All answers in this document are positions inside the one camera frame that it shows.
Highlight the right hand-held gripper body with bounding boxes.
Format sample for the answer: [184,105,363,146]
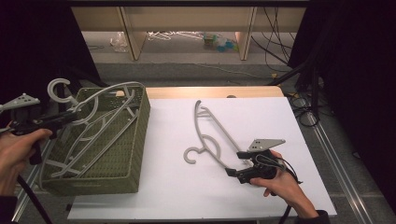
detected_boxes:
[236,138,288,185]

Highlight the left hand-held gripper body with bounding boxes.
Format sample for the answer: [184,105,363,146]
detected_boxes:
[0,92,58,166]

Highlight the green woven basket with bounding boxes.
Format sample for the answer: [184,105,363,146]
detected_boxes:
[38,85,151,197]

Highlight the person's left hand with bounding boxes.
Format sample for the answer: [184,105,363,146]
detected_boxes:
[0,128,53,198]

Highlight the person's right hand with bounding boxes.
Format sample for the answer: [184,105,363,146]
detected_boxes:
[249,149,320,219]

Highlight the white table sheet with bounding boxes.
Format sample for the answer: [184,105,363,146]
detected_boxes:
[66,96,338,221]

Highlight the black curtain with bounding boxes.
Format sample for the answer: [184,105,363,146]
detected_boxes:
[0,0,101,188]
[287,0,396,206]

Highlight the light wooden table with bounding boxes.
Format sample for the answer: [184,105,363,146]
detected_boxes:
[145,86,285,101]

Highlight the clear plastic bag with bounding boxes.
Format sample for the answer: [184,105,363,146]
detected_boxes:
[109,31,129,53]

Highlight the colourful plastic toys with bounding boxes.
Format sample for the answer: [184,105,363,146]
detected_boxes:
[203,32,240,53]

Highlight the white hangers on floor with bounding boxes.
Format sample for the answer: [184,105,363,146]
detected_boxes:
[147,30,205,42]

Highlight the beige wooden shelf unit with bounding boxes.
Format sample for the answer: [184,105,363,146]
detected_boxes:
[70,6,307,63]

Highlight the right hand-held gripper cable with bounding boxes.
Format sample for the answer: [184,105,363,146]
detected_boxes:
[255,153,304,224]

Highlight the hand-held gripper cable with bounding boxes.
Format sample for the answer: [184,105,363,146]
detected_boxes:
[17,175,54,224]
[255,153,304,224]

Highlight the black cable bundle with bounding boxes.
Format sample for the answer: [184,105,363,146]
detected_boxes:
[288,92,321,128]

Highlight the thin yellow floor cable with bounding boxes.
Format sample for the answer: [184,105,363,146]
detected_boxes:
[192,63,278,79]

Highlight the left hand-held gripper cable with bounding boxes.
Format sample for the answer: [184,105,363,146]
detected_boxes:
[17,175,54,224]

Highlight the black hanging cables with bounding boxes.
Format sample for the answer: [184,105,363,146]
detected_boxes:
[250,7,297,65]

